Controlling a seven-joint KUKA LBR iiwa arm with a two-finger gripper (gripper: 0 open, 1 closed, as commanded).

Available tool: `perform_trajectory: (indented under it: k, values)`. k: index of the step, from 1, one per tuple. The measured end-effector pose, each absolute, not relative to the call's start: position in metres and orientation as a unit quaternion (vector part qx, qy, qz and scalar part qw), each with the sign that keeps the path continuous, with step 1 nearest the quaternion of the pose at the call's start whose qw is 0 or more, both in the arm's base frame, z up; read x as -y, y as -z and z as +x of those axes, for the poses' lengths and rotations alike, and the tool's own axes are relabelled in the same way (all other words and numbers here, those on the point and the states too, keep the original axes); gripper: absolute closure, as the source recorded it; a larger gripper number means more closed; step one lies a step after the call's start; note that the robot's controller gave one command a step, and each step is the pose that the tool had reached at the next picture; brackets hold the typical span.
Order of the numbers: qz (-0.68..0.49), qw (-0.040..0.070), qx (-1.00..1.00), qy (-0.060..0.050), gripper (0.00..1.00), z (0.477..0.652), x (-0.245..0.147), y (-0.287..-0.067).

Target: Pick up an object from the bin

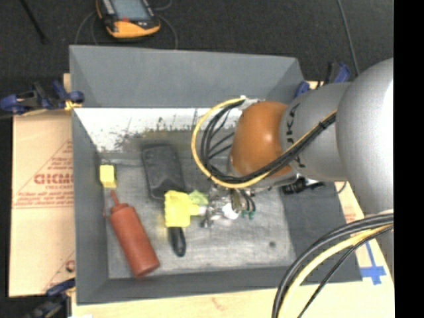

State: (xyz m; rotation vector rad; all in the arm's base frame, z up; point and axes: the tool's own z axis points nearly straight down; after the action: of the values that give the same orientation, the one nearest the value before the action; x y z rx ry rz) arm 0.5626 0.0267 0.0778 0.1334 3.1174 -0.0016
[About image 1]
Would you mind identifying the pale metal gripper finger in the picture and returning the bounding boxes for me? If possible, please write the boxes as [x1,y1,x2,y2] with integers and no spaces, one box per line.
[199,208,218,229]
[207,189,221,209]

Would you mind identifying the light green crumpled thing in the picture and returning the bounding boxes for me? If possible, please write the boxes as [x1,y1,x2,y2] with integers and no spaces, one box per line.
[187,189,210,216]

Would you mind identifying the yellow and black hand tool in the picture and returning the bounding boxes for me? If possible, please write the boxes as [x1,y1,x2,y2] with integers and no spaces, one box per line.
[163,189,201,258]

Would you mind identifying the red-brown squeeze bottle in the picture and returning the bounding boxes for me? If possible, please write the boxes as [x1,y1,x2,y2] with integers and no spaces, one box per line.
[102,189,161,278]

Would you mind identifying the small yellow block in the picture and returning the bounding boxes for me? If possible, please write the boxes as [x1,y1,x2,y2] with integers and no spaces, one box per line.
[99,164,118,189]

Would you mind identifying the grey metal bin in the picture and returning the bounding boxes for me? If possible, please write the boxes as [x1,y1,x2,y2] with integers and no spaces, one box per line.
[68,44,362,305]

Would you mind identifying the brown cardboard board, red print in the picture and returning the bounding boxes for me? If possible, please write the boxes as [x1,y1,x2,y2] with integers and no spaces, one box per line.
[7,107,78,298]

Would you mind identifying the black cylinder on white bracket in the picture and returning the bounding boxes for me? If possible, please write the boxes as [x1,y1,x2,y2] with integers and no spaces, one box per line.
[280,176,326,195]

